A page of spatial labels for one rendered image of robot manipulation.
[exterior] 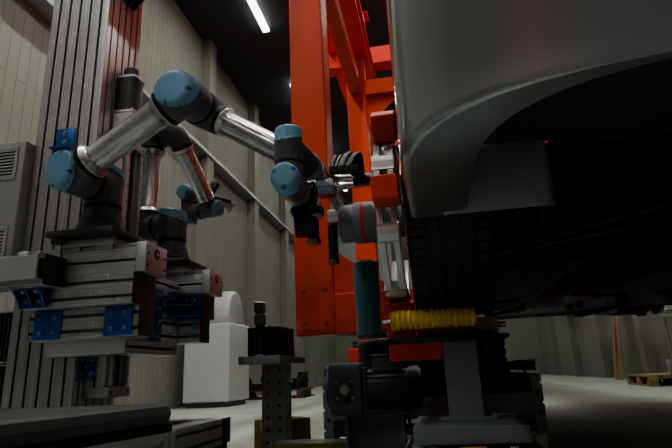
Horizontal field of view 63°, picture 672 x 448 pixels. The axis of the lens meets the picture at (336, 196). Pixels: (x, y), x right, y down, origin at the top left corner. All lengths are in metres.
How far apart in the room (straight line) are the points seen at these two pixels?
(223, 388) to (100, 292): 6.57
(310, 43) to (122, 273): 1.46
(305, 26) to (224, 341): 6.14
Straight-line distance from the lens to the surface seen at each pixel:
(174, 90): 1.65
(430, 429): 1.59
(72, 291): 1.83
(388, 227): 1.56
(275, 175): 1.39
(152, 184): 2.47
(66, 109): 2.33
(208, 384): 8.36
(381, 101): 4.75
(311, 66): 2.64
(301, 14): 2.81
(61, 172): 1.79
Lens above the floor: 0.37
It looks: 18 degrees up
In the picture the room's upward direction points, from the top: 3 degrees counter-clockwise
